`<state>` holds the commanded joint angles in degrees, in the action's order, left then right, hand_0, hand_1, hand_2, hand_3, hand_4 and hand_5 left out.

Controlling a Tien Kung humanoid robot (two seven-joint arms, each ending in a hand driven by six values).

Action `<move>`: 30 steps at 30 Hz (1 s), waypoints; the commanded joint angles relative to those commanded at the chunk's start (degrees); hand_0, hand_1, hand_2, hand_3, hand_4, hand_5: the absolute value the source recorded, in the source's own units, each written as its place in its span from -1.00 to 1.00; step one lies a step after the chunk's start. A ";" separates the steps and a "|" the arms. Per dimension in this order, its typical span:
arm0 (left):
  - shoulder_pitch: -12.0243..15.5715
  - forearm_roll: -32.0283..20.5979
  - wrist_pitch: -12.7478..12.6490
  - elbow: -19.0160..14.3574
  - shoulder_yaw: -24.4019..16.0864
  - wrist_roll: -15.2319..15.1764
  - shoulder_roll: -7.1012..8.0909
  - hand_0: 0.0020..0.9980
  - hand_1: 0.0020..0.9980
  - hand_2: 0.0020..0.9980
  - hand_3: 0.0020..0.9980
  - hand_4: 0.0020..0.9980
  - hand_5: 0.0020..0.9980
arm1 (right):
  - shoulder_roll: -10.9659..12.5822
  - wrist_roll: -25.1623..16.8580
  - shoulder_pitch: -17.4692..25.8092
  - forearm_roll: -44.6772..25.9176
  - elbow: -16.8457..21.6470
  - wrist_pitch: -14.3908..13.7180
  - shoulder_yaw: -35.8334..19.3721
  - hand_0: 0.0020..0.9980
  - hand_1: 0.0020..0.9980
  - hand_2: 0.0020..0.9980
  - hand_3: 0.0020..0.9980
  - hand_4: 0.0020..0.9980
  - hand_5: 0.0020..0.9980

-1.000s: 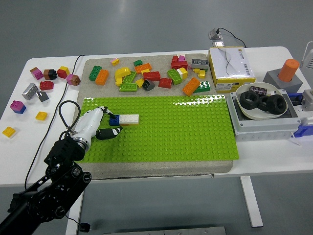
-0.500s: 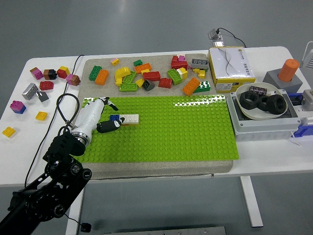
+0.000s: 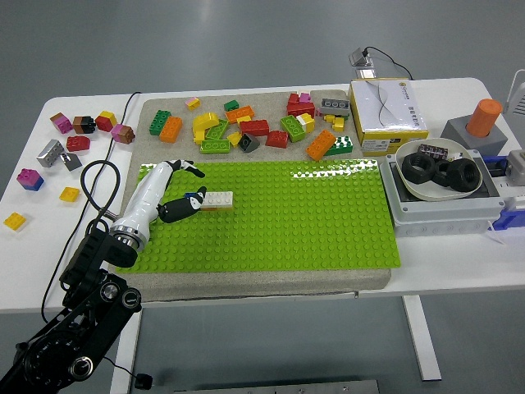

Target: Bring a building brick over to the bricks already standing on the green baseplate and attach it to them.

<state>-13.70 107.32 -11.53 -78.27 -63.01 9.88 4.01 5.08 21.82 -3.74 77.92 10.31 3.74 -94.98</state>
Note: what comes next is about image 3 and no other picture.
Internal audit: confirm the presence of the small grey device on stand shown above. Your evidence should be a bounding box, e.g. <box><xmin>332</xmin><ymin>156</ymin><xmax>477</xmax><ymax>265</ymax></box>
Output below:
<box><xmin>349</xmin><ymin>47</ymin><xmax>378</xmax><ymax>80</ymax></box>

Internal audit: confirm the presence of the brown and pink brick stack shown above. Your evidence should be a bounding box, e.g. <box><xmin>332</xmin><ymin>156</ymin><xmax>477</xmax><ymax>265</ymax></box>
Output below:
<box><xmin>110</xmin><ymin>123</ymin><xmax>136</xmax><ymax>144</ymax></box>
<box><xmin>49</xmin><ymin>112</ymin><xmax>74</xmax><ymax>135</ymax></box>

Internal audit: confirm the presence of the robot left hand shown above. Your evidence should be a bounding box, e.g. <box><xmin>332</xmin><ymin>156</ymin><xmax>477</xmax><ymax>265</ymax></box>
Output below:
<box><xmin>111</xmin><ymin>158</ymin><xmax>208</xmax><ymax>235</ymax></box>

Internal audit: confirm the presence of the grey connector block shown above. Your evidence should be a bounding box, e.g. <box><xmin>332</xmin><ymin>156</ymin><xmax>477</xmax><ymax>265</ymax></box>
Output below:
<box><xmin>504</xmin><ymin>149</ymin><xmax>525</xmax><ymax>188</ymax></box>

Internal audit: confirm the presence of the small black hex nut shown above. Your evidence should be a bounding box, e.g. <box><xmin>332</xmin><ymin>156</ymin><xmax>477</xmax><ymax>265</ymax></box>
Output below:
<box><xmin>431</xmin><ymin>159</ymin><xmax>453</xmax><ymax>188</ymax></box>

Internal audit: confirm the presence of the dark grey slope brick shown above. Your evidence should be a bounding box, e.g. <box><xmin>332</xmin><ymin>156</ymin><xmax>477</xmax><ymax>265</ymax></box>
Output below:
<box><xmin>238</xmin><ymin>133</ymin><xmax>261</xmax><ymax>153</ymax></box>

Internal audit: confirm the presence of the white and yellow cardboard box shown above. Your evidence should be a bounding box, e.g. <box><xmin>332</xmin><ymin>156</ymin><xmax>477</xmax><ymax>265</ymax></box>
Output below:
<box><xmin>348</xmin><ymin>77</ymin><xmax>431</xmax><ymax>157</ymax></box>

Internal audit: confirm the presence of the dark green long brick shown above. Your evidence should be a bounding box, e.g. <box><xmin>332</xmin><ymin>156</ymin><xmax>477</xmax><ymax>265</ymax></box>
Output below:
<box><xmin>323</xmin><ymin>135</ymin><xmax>354</xmax><ymax>158</ymax></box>
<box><xmin>148</xmin><ymin>109</ymin><xmax>172</xmax><ymax>136</ymax></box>

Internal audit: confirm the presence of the yellow curved brick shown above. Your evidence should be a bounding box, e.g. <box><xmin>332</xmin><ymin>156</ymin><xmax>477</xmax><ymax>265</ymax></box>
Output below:
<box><xmin>192</xmin><ymin>112</ymin><xmax>221</xmax><ymax>131</ymax></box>

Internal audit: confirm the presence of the magenta and blue brick stack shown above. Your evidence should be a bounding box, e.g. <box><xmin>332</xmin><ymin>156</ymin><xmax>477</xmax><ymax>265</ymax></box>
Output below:
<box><xmin>16</xmin><ymin>167</ymin><xmax>45</xmax><ymax>193</ymax></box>

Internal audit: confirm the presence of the large black hex nut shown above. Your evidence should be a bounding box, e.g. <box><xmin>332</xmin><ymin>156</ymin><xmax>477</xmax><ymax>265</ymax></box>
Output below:
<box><xmin>400</xmin><ymin>151</ymin><xmax>437</xmax><ymax>185</ymax></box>
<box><xmin>445</xmin><ymin>158</ymin><xmax>483</xmax><ymax>192</ymax></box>

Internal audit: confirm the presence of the grey-brown mat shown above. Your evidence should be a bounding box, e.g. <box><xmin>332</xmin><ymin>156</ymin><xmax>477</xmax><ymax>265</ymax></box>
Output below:
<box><xmin>118</xmin><ymin>89</ymin><xmax>393</xmax><ymax>305</ymax></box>

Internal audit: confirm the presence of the grey long brick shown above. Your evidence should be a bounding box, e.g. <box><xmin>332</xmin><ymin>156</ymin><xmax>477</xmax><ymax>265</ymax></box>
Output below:
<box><xmin>320</xmin><ymin>97</ymin><xmax>351</xmax><ymax>117</ymax></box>

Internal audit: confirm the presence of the white zip tie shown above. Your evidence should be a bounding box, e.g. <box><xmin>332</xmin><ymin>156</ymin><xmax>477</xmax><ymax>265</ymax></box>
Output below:
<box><xmin>486</xmin><ymin>220</ymin><xmax>508</xmax><ymax>246</ymax></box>

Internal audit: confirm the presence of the brown and black brick stack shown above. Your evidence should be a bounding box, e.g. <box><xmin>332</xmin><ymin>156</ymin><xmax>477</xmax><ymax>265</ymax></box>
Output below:
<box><xmin>72</xmin><ymin>115</ymin><xmax>98</xmax><ymax>135</ymax></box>

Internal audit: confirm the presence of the white bowl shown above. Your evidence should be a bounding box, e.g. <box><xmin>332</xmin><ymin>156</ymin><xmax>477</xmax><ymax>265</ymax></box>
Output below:
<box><xmin>394</xmin><ymin>138</ymin><xmax>482</xmax><ymax>202</ymax></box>

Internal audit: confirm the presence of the green studded baseplate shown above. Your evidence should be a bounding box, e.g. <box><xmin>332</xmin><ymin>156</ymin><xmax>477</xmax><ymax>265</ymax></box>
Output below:
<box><xmin>116</xmin><ymin>158</ymin><xmax>402</xmax><ymax>275</ymax></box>

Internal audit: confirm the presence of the lime green long brick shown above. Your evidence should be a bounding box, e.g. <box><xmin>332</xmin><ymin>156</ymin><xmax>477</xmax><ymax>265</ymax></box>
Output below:
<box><xmin>280</xmin><ymin>115</ymin><xmax>307</xmax><ymax>144</ymax></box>
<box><xmin>204</xmin><ymin>119</ymin><xmax>231</xmax><ymax>140</ymax></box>
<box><xmin>199</xmin><ymin>139</ymin><xmax>231</xmax><ymax>155</ymax></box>

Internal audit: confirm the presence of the red and yellow brick stack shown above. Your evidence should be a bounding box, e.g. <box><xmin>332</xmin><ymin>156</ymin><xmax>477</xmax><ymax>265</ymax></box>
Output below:
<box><xmin>95</xmin><ymin>110</ymin><xmax>119</xmax><ymax>133</ymax></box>

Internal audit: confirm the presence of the thin black device cable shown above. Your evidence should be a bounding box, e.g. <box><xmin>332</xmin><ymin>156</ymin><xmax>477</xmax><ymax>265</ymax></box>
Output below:
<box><xmin>364</xmin><ymin>45</ymin><xmax>414</xmax><ymax>80</ymax></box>

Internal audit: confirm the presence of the white table leg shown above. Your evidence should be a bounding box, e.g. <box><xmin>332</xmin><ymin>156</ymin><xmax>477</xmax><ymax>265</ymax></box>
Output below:
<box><xmin>109</xmin><ymin>308</ymin><xmax>144</xmax><ymax>394</ymax></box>
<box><xmin>401</xmin><ymin>294</ymin><xmax>443</xmax><ymax>383</ymax></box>

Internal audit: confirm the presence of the red long brick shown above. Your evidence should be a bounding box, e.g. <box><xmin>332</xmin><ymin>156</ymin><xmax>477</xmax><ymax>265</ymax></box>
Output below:
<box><xmin>286</xmin><ymin>100</ymin><xmax>317</xmax><ymax>120</ymax></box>
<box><xmin>239</xmin><ymin>119</ymin><xmax>271</xmax><ymax>137</ymax></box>

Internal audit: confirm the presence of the silver metallic brick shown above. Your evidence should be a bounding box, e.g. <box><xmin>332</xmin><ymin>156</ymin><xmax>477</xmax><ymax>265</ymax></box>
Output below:
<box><xmin>36</xmin><ymin>138</ymin><xmax>65</xmax><ymax>168</ymax></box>

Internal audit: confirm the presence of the orange long brick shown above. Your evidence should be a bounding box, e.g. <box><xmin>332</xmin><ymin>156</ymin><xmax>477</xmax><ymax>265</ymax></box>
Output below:
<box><xmin>304</xmin><ymin>129</ymin><xmax>337</xmax><ymax>162</ymax></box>
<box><xmin>159</xmin><ymin>116</ymin><xmax>184</xmax><ymax>144</ymax></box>
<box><xmin>225</xmin><ymin>105</ymin><xmax>256</xmax><ymax>124</ymax></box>

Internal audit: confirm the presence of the orange cylinder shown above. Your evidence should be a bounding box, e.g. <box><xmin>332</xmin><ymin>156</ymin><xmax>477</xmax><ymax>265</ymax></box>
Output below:
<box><xmin>465</xmin><ymin>98</ymin><xmax>504</xmax><ymax>139</ymax></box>

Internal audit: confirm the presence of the grey block with hole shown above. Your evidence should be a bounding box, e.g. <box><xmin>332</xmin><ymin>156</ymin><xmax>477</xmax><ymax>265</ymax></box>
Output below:
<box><xmin>440</xmin><ymin>115</ymin><xmax>509</xmax><ymax>158</ymax></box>

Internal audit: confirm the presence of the white long brick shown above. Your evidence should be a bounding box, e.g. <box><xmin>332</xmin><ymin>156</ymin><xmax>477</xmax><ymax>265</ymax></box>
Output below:
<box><xmin>200</xmin><ymin>191</ymin><xmax>234</xmax><ymax>210</ymax></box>

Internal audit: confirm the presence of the yellow flat brick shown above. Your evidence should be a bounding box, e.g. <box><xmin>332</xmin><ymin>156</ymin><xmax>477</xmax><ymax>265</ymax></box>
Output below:
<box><xmin>58</xmin><ymin>186</ymin><xmax>81</xmax><ymax>204</ymax></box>

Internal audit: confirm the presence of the white plastic rail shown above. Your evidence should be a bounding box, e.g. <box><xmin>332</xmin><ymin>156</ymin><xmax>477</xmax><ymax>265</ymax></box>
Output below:
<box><xmin>495</xmin><ymin>179</ymin><xmax>525</xmax><ymax>211</ymax></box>

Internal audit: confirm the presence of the grey junction box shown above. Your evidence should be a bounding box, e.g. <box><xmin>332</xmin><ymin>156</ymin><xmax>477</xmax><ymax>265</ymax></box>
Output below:
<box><xmin>379</xmin><ymin>148</ymin><xmax>506</xmax><ymax>239</ymax></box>

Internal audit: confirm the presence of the blue plastic fixture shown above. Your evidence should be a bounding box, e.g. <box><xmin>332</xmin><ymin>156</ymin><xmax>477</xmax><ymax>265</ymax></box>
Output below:
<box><xmin>482</xmin><ymin>154</ymin><xmax>525</xmax><ymax>231</ymax></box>

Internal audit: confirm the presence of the dark purple terminal strip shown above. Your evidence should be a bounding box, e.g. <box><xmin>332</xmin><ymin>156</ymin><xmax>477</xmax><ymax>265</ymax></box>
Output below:
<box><xmin>418</xmin><ymin>143</ymin><xmax>450</xmax><ymax>161</ymax></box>

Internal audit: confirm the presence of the white metal frame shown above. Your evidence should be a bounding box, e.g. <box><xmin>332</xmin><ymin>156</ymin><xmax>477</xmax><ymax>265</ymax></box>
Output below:
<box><xmin>503</xmin><ymin>69</ymin><xmax>525</xmax><ymax>120</ymax></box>

